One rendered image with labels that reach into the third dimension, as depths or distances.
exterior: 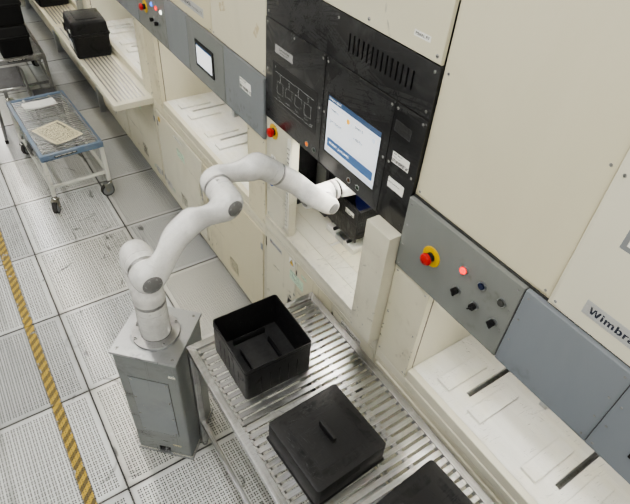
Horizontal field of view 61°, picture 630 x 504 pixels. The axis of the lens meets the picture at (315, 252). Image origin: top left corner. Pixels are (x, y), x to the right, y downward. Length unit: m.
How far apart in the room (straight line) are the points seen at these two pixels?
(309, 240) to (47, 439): 1.60
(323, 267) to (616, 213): 1.39
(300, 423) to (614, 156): 1.23
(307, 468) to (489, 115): 1.17
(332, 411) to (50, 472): 1.51
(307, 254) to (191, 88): 1.68
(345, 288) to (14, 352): 1.95
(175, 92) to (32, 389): 1.93
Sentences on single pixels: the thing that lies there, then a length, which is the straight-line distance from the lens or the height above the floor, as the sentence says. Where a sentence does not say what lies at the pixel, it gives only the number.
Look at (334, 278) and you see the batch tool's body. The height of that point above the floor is 0.87.
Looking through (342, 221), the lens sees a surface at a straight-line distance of 2.38.
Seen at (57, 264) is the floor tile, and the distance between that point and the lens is 3.82.
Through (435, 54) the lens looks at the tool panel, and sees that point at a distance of 1.44.
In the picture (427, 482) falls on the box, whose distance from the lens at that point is 1.67.
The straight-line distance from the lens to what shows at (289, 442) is 1.83.
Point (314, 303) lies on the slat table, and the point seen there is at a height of 0.76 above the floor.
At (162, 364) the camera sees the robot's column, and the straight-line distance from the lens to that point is 2.16.
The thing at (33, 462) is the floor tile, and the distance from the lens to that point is 2.98.
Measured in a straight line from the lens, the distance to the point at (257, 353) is 2.13.
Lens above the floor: 2.48
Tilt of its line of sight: 42 degrees down
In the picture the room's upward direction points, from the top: 5 degrees clockwise
